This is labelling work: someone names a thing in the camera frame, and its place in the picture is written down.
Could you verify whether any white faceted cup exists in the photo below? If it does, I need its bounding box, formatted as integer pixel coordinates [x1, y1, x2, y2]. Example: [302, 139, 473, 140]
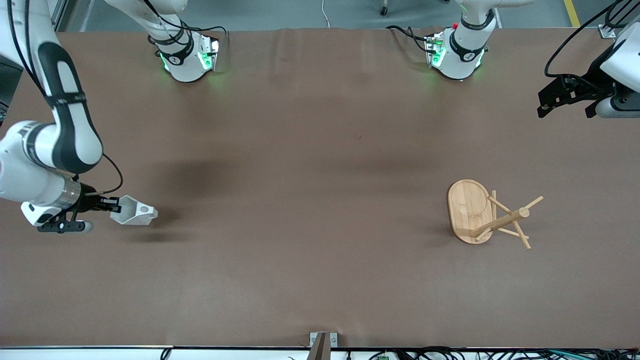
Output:
[110, 195, 159, 226]

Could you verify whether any wooden cup rack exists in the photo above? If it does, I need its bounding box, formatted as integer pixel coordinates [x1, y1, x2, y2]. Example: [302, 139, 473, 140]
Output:
[446, 179, 545, 250]

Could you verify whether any brown table cover sheet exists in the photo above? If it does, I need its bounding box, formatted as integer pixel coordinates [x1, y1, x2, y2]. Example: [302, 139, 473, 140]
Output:
[0, 27, 640, 349]

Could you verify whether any black right arm wrist cable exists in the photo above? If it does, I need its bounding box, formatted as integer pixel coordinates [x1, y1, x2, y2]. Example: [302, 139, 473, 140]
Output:
[97, 154, 124, 196]

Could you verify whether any black arm wrist cable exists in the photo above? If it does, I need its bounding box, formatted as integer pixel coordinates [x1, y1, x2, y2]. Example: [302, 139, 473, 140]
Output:
[97, 154, 124, 196]
[544, 0, 640, 79]

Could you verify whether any black left arm wrist cable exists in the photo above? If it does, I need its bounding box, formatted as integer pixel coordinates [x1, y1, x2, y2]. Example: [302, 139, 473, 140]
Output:
[544, 0, 640, 79]

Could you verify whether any aluminium frame extrusion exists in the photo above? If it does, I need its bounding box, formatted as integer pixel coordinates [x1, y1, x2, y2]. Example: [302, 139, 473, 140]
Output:
[598, 0, 632, 40]
[50, 0, 76, 32]

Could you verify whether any black left arm base cable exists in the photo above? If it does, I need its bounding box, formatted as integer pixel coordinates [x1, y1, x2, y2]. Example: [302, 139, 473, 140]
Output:
[386, 24, 436, 55]

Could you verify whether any black arm base cable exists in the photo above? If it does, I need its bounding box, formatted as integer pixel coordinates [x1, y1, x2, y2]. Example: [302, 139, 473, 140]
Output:
[386, 24, 436, 55]
[177, 20, 229, 38]

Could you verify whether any black right arm base cable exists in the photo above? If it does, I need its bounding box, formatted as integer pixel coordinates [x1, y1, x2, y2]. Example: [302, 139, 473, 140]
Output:
[177, 20, 229, 38]

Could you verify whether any grey metal mount bracket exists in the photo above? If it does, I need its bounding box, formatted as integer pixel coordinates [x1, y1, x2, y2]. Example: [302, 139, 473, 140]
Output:
[307, 331, 339, 360]

